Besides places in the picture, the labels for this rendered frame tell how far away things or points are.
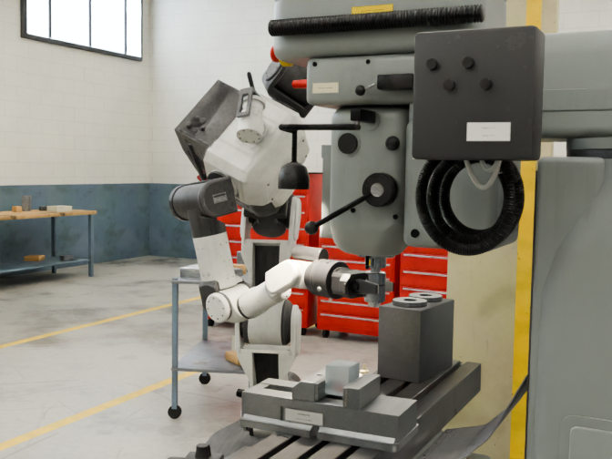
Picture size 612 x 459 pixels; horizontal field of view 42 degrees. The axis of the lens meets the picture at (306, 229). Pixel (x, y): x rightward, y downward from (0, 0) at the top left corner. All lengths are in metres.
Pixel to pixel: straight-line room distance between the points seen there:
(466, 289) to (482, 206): 1.96
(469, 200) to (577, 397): 0.41
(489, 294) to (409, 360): 1.48
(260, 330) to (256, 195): 0.50
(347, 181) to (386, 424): 0.50
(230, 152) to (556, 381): 1.05
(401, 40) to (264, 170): 0.63
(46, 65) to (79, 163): 1.49
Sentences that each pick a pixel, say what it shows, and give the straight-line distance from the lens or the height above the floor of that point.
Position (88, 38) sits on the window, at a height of 3.32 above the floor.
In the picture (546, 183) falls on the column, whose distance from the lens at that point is 1.50.
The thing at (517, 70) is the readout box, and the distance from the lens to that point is 1.31.
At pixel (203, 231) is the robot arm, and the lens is 2.06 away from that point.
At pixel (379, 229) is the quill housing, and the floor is 1.37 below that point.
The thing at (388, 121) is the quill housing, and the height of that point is 1.60.
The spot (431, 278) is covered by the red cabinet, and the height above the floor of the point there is 0.63.
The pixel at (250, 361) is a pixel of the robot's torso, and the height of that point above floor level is 0.90.
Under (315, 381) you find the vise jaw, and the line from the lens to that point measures 1.63.
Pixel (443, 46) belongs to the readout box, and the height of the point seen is 1.70.
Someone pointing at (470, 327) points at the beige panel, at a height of 0.82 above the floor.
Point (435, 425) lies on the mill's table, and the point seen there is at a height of 0.90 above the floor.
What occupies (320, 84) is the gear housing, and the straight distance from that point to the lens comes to 1.70.
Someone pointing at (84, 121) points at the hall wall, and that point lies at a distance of 12.22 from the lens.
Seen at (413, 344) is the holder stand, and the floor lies 1.06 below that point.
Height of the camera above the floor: 1.50
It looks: 4 degrees down
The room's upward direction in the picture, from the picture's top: 1 degrees clockwise
